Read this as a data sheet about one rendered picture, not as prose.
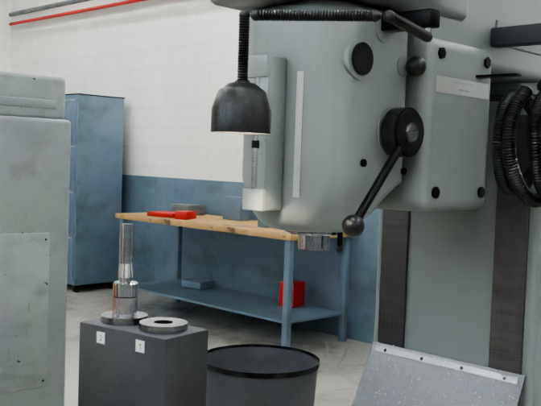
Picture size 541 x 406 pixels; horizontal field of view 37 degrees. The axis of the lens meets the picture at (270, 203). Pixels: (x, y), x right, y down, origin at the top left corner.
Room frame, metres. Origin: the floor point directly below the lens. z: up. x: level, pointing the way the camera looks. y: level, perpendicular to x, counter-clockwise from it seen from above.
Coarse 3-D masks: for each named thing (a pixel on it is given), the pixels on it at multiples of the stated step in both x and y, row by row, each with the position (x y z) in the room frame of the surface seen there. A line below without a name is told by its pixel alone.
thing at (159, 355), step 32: (96, 320) 1.55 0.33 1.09; (128, 320) 1.50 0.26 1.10; (160, 320) 1.51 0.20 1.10; (96, 352) 1.50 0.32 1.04; (128, 352) 1.46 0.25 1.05; (160, 352) 1.41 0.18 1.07; (192, 352) 1.47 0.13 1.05; (96, 384) 1.50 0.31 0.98; (128, 384) 1.45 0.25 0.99; (160, 384) 1.41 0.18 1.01; (192, 384) 1.47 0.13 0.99
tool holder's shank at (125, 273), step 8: (128, 224) 1.53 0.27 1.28; (128, 232) 1.53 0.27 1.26; (120, 240) 1.54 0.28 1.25; (128, 240) 1.53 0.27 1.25; (120, 248) 1.54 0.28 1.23; (128, 248) 1.53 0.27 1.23; (120, 256) 1.54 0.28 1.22; (128, 256) 1.54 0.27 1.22; (120, 264) 1.54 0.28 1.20; (128, 264) 1.54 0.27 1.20; (120, 272) 1.53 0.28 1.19; (128, 272) 1.53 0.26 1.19; (120, 280) 1.54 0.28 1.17; (128, 280) 1.54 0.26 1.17
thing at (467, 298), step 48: (384, 240) 1.56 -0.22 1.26; (432, 240) 1.49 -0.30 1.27; (480, 240) 1.42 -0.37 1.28; (528, 240) 1.36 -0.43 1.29; (384, 288) 1.56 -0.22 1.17; (432, 288) 1.49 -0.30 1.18; (480, 288) 1.42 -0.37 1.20; (528, 288) 1.35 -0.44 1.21; (384, 336) 1.55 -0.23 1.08; (432, 336) 1.48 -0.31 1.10; (480, 336) 1.41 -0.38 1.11; (528, 336) 1.35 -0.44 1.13; (528, 384) 1.35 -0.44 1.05
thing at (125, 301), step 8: (136, 288) 1.54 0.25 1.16; (120, 296) 1.52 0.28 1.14; (128, 296) 1.52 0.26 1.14; (136, 296) 1.54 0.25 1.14; (120, 304) 1.52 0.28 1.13; (128, 304) 1.52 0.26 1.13; (136, 304) 1.54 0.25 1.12; (112, 312) 1.54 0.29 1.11; (120, 312) 1.52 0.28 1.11; (128, 312) 1.52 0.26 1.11; (136, 312) 1.54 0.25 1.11
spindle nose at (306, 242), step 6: (300, 240) 1.19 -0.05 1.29; (306, 240) 1.18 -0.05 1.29; (312, 240) 1.17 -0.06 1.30; (318, 240) 1.18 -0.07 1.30; (324, 240) 1.18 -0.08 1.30; (300, 246) 1.18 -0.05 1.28; (306, 246) 1.18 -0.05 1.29; (312, 246) 1.17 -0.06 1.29; (318, 246) 1.18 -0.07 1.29; (324, 246) 1.18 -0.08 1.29
